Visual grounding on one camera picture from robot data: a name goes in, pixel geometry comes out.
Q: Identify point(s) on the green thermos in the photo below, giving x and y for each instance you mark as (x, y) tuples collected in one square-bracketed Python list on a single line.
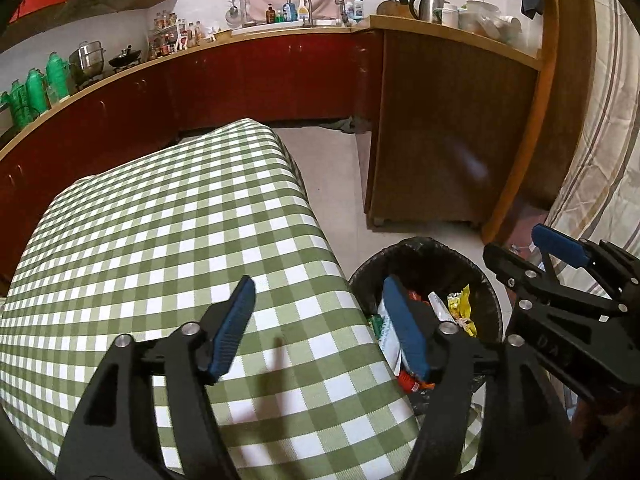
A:
[(36, 92), (57, 74), (17, 100)]

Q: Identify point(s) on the green label brown bottle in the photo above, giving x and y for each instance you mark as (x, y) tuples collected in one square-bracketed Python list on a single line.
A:
[(376, 323)]

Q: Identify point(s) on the sink faucet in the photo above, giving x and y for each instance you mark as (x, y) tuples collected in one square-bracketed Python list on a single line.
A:
[(301, 11)]

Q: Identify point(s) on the orange plastic bag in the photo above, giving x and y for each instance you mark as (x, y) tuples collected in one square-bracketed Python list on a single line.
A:
[(411, 384)]

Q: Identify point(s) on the green thermos middle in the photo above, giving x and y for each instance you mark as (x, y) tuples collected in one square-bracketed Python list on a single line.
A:
[(36, 92)]

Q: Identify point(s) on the red kitchen cabinets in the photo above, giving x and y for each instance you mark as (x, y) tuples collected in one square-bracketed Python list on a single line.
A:
[(305, 77)]

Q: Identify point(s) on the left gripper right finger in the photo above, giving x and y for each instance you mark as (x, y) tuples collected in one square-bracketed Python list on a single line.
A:
[(412, 341)]

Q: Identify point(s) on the yellow wrapper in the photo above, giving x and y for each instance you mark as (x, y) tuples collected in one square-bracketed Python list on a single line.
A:
[(459, 306)]

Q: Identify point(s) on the spice rack with bottles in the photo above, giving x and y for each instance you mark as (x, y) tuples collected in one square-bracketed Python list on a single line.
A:
[(171, 34)]

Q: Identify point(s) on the black trash bin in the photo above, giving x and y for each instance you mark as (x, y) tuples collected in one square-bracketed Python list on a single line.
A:
[(423, 265)]

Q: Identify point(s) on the green thermos left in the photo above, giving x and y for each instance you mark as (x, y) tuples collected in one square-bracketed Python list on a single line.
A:
[(17, 100)]

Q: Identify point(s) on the white blue paper package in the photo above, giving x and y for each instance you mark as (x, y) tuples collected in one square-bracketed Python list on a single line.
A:
[(388, 340)]

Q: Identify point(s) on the green thermos right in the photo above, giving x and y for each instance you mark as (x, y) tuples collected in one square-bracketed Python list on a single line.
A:
[(57, 74)]

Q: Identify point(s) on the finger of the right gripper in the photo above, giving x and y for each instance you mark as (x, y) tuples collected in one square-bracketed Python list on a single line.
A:
[(515, 272), (563, 247)]

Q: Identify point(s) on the black wok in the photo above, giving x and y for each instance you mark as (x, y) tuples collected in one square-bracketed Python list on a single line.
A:
[(126, 57)]

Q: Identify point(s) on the brown wooden side cabinet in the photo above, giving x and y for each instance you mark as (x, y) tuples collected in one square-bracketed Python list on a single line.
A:
[(448, 111)]

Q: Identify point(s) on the green white checkered tablecloth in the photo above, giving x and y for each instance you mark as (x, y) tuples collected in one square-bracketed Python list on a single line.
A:
[(149, 246)]

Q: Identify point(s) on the striped fabric curtain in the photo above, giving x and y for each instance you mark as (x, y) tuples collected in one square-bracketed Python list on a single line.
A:
[(583, 178)]

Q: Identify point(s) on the steel stock pot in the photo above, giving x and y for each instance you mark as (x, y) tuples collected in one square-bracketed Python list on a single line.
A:
[(87, 61)]

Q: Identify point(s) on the blue white tube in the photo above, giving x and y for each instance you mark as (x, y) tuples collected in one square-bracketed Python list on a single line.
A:
[(440, 309)]

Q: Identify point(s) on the steel electric kettle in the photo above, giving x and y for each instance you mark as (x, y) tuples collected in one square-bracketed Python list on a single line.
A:
[(429, 11)]

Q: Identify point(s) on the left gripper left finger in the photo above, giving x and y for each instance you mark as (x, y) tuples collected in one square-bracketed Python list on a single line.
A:
[(232, 328)]

